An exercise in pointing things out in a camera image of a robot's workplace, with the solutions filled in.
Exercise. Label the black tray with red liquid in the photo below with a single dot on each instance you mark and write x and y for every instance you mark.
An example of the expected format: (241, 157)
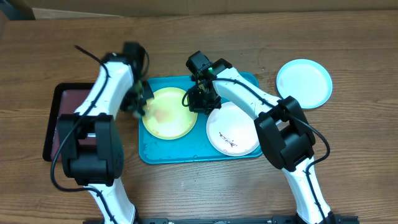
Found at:
(67, 97)

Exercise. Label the white plate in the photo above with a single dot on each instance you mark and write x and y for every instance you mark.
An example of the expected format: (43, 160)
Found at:
(231, 131)

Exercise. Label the light blue plate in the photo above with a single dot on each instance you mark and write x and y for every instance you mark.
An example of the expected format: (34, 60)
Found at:
(305, 80)

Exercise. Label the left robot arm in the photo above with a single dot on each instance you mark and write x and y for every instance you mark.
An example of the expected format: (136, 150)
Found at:
(90, 156)

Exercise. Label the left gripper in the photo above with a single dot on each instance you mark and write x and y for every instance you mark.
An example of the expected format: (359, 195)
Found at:
(126, 105)

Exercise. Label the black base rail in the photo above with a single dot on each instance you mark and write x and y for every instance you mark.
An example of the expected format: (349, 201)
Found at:
(338, 219)

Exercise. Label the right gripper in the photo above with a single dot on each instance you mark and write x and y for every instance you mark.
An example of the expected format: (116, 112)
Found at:
(196, 107)

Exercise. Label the teal plastic serving tray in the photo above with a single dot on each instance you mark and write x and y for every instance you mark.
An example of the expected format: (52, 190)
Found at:
(192, 147)

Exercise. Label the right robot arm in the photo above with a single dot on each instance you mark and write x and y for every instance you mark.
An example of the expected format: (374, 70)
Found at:
(284, 134)

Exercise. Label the green rimmed plate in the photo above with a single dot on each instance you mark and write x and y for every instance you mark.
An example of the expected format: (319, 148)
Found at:
(166, 117)

